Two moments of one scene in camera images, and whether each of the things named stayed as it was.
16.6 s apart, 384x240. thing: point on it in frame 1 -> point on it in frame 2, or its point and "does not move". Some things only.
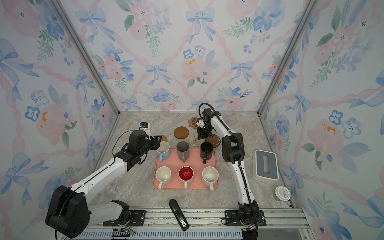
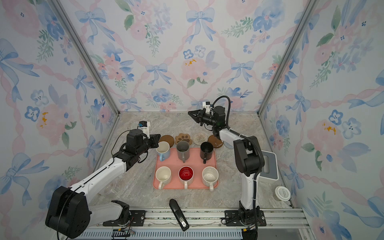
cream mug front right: [210, 176] does not move
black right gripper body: [204, 132] -> [206, 119]
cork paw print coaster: [192, 122] -> [183, 137]
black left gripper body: [153, 143] does not move
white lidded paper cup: [282, 193] does not move
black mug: [206, 149] does not move
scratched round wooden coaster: [215, 139] does not move
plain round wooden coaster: [181, 132] -> [167, 138]
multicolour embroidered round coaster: [194, 141] does not move
